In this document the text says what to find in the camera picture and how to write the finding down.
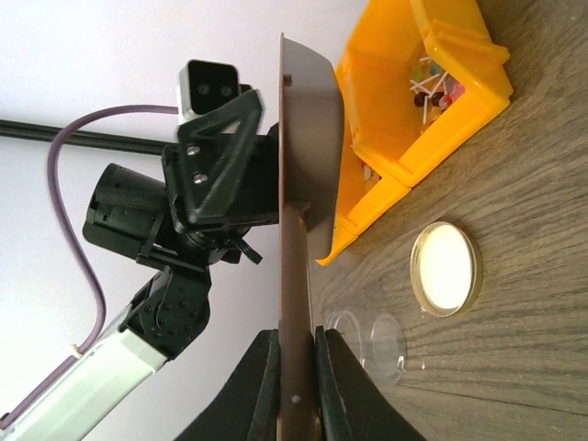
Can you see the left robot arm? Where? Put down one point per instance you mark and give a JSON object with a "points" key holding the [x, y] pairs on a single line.
{"points": [[47, 305]]}

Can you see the gold jar lid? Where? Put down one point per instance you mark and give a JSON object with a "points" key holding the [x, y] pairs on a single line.
{"points": [[445, 269]]}

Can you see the black aluminium frame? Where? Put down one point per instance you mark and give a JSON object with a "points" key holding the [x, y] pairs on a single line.
{"points": [[35, 132]]}

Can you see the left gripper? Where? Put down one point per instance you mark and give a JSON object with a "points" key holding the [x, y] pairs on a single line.
{"points": [[221, 174]]}

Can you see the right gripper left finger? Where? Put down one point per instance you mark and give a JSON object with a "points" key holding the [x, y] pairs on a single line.
{"points": [[247, 405]]}

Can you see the brown plastic scoop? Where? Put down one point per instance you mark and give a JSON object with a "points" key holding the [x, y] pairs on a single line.
{"points": [[310, 131]]}

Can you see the orange bin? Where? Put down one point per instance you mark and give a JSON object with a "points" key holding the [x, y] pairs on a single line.
{"points": [[363, 197], [420, 78]]}

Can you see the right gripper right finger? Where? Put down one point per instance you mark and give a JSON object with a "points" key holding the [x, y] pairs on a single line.
{"points": [[351, 405]]}

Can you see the clear plastic jar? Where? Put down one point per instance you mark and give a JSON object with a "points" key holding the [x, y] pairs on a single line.
{"points": [[376, 339]]}

